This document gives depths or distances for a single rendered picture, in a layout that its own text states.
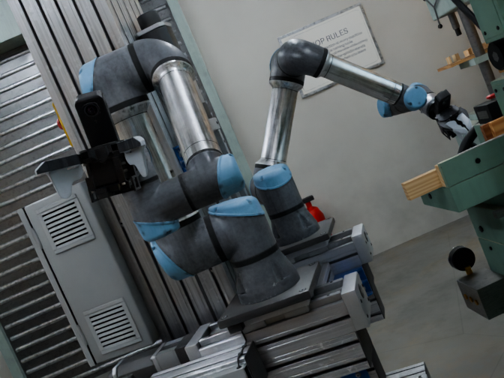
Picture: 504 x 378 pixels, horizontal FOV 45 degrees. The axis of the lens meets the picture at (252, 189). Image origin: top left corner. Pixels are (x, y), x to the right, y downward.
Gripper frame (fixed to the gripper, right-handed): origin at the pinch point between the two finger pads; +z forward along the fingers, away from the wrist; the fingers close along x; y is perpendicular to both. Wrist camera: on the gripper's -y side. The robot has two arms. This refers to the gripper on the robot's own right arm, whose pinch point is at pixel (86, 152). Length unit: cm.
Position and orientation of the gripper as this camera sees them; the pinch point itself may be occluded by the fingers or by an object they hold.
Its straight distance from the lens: 87.3
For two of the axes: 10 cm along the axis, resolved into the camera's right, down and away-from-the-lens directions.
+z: 0.3, 0.8, -10.0
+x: -9.6, 2.7, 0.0
